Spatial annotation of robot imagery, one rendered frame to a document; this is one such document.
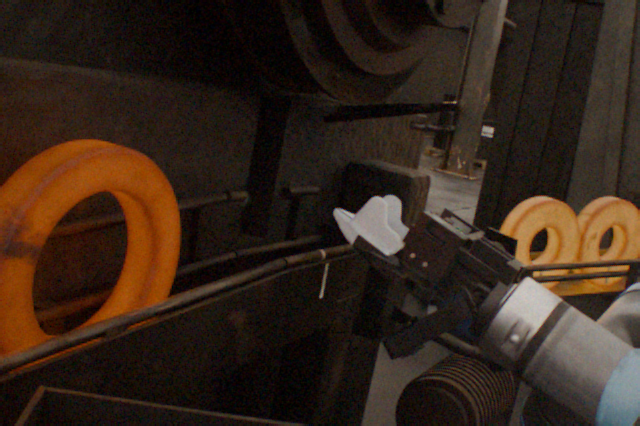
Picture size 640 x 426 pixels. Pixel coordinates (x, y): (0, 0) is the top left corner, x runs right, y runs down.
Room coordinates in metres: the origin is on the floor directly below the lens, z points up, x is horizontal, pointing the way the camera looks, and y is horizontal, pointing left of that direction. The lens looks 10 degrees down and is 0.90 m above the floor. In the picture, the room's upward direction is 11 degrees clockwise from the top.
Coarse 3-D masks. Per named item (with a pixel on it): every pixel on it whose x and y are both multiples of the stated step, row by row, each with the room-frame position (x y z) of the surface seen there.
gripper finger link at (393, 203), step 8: (392, 200) 0.82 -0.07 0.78; (392, 208) 0.82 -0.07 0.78; (400, 208) 0.81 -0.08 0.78; (352, 216) 0.83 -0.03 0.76; (392, 216) 0.81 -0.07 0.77; (392, 224) 0.81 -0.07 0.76; (400, 224) 0.81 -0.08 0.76; (400, 232) 0.81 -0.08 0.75; (400, 240) 0.81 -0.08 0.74; (400, 248) 0.80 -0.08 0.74
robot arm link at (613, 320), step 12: (636, 288) 0.84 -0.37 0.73; (624, 300) 0.84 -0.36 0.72; (636, 300) 0.82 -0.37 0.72; (612, 312) 0.83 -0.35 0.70; (624, 312) 0.81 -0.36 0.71; (636, 312) 0.80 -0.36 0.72; (600, 324) 0.82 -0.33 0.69; (612, 324) 0.81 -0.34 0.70; (624, 324) 0.80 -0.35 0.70; (636, 324) 0.78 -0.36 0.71; (624, 336) 0.79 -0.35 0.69; (636, 336) 0.78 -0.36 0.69; (636, 348) 0.78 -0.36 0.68
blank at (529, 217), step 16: (528, 208) 1.16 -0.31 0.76; (544, 208) 1.17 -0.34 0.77; (560, 208) 1.18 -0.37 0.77; (512, 224) 1.15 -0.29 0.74; (528, 224) 1.16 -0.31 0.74; (544, 224) 1.17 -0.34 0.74; (560, 224) 1.19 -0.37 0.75; (576, 224) 1.20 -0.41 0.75; (528, 240) 1.16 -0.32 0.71; (560, 240) 1.19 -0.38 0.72; (576, 240) 1.21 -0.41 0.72; (528, 256) 1.16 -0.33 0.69; (544, 256) 1.21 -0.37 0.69; (560, 256) 1.20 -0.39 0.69; (544, 272) 1.18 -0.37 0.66; (560, 272) 1.20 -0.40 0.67
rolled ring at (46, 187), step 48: (96, 144) 0.52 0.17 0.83; (0, 192) 0.47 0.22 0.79; (48, 192) 0.47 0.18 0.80; (96, 192) 0.51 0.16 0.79; (144, 192) 0.55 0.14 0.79; (0, 240) 0.45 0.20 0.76; (144, 240) 0.58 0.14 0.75; (0, 288) 0.44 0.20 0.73; (144, 288) 0.57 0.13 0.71; (0, 336) 0.45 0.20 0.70; (48, 336) 0.51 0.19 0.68
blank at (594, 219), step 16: (592, 208) 1.24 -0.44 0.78; (608, 208) 1.24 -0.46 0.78; (624, 208) 1.25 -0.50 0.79; (592, 224) 1.22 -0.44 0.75; (608, 224) 1.24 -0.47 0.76; (624, 224) 1.26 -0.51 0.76; (592, 240) 1.23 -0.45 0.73; (624, 240) 1.27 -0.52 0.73; (576, 256) 1.22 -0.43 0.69; (592, 256) 1.23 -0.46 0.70; (608, 256) 1.28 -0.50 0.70; (624, 256) 1.27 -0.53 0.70; (576, 272) 1.24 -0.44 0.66
